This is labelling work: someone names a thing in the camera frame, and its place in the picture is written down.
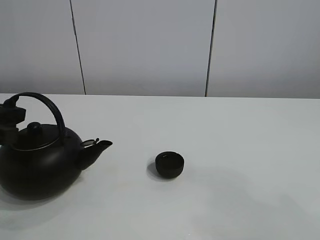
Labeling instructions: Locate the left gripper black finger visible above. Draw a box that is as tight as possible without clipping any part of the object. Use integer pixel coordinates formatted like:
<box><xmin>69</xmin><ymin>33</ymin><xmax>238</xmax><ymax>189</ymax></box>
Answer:
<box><xmin>0</xmin><ymin>126</ymin><xmax>19</xmax><ymax>146</ymax></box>
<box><xmin>0</xmin><ymin>104</ymin><xmax>26</xmax><ymax>125</ymax></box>

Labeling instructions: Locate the black kettle teapot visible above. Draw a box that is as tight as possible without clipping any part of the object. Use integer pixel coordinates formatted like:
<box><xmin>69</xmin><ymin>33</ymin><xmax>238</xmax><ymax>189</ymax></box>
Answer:
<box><xmin>0</xmin><ymin>92</ymin><xmax>113</xmax><ymax>201</ymax></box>

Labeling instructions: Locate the small black teacup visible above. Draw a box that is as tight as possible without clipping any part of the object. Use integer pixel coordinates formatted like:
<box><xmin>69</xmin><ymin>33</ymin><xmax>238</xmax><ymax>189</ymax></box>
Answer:
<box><xmin>155</xmin><ymin>151</ymin><xmax>185</xmax><ymax>179</ymax></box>

